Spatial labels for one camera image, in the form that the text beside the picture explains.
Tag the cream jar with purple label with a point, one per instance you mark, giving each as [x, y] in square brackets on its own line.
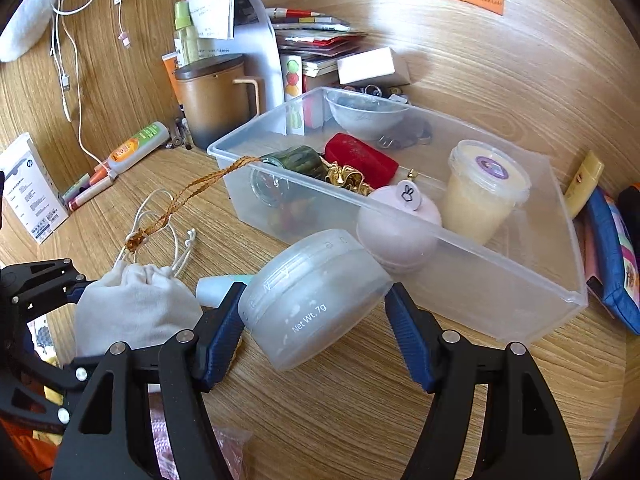
[482, 195]

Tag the blue zip pouch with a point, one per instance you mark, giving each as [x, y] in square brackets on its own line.
[617, 260]

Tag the highlighter pens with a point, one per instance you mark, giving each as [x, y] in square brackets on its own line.
[90, 187]

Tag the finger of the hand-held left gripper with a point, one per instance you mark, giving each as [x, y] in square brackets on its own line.
[45, 280]
[50, 390]

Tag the folded paper leaflet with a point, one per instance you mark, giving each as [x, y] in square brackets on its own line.
[212, 10]

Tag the green spray bottle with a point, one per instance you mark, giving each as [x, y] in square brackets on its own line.
[186, 35]

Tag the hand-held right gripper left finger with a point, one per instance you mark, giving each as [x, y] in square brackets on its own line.
[222, 345]

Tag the fruit print box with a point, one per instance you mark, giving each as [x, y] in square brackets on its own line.
[292, 85]

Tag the glass jar with green contents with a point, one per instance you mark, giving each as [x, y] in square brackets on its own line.
[285, 170]

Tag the white plush toy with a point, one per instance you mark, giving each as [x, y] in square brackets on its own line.
[25, 25]

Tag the small white box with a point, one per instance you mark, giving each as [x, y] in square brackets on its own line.
[370, 66]

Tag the black round case orange zip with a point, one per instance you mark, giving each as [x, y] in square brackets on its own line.
[631, 202]

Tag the clear plastic storage box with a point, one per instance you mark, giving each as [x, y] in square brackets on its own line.
[500, 280]

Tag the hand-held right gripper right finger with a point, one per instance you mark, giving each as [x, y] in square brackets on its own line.
[407, 340]

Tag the white printed carton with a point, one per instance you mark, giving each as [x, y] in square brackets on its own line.
[27, 190]

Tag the brown mug with lid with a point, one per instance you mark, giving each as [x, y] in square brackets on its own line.
[210, 100]

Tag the yellow tube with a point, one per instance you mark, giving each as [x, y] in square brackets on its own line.
[584, 185]

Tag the clear bowl in bin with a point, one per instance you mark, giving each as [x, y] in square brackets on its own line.
[365, 115]

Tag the white bottle with orange label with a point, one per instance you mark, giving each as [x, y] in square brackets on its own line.
[137, 147]

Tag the gold ornament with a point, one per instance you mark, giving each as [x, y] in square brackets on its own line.
[347, 177]

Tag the white curved appliance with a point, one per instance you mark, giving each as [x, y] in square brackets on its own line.
[257, 50]

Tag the pink plastic bag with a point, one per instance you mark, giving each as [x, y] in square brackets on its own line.
[225, 440]

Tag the wooden desktop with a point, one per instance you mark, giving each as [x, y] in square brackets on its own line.
[325, 410]

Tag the frosted round plastic jar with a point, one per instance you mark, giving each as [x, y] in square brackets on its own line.
[315, 300]

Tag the pink round case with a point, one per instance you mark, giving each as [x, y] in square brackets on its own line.
[400, 230]

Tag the stack of books and papers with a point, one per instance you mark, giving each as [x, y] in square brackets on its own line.
[315, 40]

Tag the orange box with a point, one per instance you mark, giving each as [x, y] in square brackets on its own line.
[170, 77]

